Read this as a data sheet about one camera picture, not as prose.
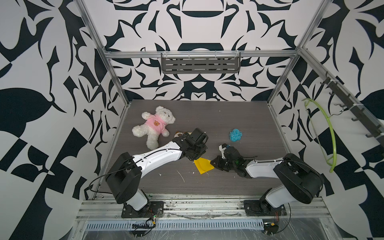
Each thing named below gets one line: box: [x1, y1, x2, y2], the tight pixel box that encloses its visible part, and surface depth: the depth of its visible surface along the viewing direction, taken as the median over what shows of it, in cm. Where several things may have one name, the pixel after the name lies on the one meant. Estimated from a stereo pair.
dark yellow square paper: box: [193, 157, 215, 175], surface depth 88 cm
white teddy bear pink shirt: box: [132, 106, 176, 150], surface depth 98 cm
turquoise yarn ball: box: [229, 128, 243, 142], surface depth 101 cm
